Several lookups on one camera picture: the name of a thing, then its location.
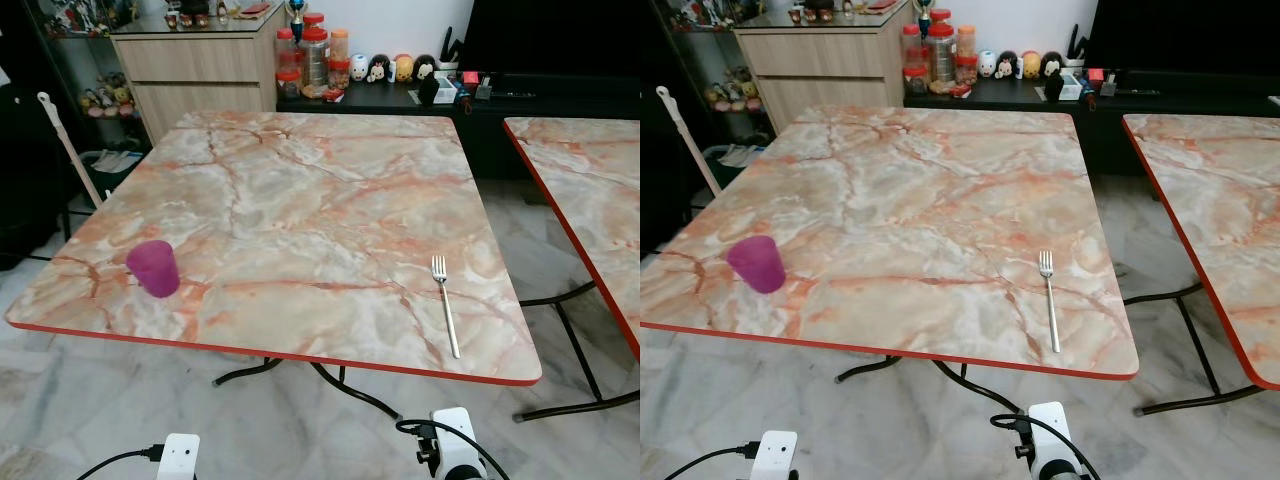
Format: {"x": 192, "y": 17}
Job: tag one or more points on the light wooden drawer cabinet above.
{"x": 190, "y": 60}
{"x": 815, "y": 60}

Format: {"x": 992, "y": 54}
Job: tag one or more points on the black television screen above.
{"x": 550, "y": 35}
{"x": 1180, "y": 35}

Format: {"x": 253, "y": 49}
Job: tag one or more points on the silver metal fork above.
{"x": 446, "y": 305}
{"x": 1050, "y": 300}

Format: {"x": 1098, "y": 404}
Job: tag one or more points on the yellow round figurine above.
{"x": 1030, "y": 64}
{"x": 403, "y": 68}

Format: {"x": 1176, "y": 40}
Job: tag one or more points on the large clear jar red lid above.
{"x": 315, "y": 62}
{"x": 941, "y": 58}

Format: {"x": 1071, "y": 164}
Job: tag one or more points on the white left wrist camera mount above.
{"x": 180, "y": 458}
{"x": 778, "y": 458}

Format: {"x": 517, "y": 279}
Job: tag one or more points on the black display shelf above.
{"x": 85, "y": 50}
{"x": 700, "y": 50}

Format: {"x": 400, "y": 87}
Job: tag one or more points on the white round figurine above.
{"x": 359, "y": 68}
{"x": 987, "y": 64}

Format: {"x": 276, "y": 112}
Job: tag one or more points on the black round figurine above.
{"x": 1051, "y": 65}
{"x": 425, "y": 68}

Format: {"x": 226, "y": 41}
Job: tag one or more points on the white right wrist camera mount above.
{"x": 1050, "y": 430}
{"x": 455, "y": 430}

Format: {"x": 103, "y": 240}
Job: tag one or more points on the black low TV console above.
{"x": 1180, "y": 110}
{"x": 560, "y": 110}

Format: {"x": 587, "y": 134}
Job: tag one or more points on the purple plastic cup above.
{"x": 757, "y": 264}
{"x": 155, "y": 268}

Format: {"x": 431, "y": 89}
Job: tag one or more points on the black and white figurine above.
{"x": 1007, "y": 64}
{"x": 379, "y": 68}

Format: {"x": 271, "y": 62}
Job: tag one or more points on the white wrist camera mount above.
{"x": 180, "y": 458}
{"x": 778, "y": 458}
{"x": 455, "y": 430}
{"x": 1050, "y": 430}

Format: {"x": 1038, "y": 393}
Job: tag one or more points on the orange snack jar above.
{"x": 340, "y": 46}
{"x": 966, "y": 42}

